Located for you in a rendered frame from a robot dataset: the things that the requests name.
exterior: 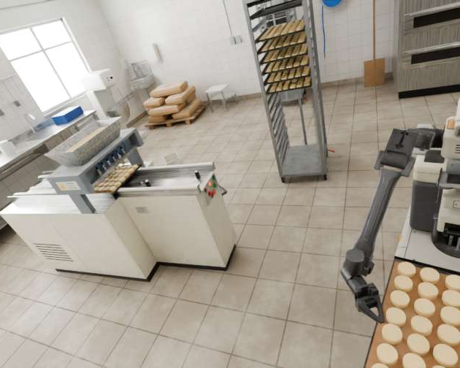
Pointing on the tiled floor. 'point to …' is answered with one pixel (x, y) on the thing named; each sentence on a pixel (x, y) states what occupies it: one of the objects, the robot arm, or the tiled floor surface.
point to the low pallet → (178, 119)
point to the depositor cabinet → (84, 237)
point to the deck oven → (434, 47)
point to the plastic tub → (172, 159)
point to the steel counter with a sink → (54, 134)
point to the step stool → (220, 95)
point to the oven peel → (371, 76)
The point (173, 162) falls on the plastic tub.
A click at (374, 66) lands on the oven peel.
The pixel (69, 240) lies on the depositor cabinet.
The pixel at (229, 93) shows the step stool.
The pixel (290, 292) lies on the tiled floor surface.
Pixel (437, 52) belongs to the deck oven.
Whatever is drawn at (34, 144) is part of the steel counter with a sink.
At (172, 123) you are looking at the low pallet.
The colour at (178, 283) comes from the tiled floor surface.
